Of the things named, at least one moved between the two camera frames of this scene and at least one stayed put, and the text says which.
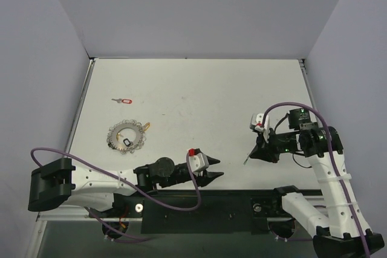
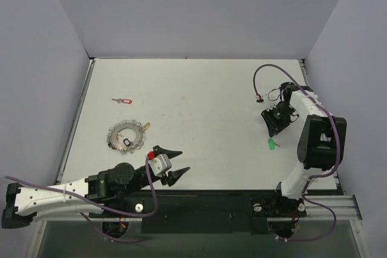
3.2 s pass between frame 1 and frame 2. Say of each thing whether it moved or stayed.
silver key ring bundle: stayed
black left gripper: moved
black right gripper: moved
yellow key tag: stayed
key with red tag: stayed
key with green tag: moved
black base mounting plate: stayed
